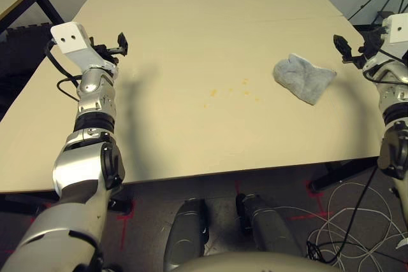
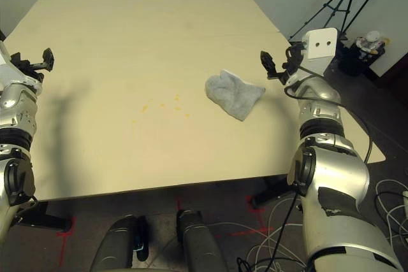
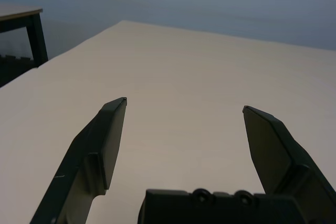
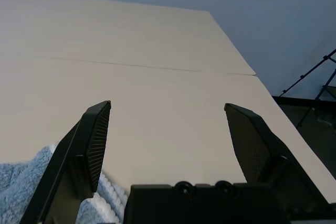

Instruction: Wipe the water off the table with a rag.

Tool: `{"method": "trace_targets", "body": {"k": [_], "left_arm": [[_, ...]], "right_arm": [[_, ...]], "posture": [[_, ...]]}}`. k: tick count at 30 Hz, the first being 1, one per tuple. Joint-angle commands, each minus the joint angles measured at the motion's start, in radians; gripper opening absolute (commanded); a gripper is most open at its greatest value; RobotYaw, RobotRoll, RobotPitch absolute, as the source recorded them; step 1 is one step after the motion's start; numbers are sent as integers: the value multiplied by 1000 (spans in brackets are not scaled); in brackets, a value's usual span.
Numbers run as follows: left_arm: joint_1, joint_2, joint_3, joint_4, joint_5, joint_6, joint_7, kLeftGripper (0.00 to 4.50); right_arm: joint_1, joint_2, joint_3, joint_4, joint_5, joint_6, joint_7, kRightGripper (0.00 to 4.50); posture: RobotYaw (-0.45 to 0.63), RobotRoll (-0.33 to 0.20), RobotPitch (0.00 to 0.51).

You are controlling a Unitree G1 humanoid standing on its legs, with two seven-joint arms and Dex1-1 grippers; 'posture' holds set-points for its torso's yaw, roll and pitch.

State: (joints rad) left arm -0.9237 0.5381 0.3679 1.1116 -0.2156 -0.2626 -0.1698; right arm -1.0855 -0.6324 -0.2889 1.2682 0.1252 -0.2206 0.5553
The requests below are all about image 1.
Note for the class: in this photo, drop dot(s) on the black foam floor mat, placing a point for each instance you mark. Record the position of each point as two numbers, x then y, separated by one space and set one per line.
19 61

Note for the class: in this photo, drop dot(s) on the black table foot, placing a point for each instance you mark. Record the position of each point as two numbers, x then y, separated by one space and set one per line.
344 173

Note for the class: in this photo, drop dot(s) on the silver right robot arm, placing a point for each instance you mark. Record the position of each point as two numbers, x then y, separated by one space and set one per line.
393 100

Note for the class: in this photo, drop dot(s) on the grey left robot leg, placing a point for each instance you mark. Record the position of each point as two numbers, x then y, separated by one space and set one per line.
186 233

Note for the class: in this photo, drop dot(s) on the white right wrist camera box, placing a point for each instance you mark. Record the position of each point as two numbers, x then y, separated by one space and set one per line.
398 28

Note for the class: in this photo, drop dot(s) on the grey robot torso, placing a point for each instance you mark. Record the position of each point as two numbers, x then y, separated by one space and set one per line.
255 262

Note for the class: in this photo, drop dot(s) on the red tape corner mark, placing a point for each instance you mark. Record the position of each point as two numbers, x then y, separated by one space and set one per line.
318 211

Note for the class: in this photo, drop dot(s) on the grey terry rag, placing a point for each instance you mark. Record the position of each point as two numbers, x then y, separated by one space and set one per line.
303 77

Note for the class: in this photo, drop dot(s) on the grey right robot leg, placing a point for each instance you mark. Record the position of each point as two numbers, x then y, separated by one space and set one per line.
271 230

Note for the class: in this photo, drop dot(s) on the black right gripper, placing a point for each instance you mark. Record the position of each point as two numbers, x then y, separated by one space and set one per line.
371 51

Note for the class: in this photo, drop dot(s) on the red tape cross mark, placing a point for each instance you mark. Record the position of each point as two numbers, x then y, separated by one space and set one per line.
124 218

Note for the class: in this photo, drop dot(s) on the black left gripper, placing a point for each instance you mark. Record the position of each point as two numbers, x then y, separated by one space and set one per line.
106 51

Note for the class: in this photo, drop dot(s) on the short red tape strip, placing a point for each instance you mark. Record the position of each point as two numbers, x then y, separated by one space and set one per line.
237 188

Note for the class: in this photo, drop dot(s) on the grey robot leg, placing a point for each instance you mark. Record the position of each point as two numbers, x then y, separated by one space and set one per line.
186 233
271 230

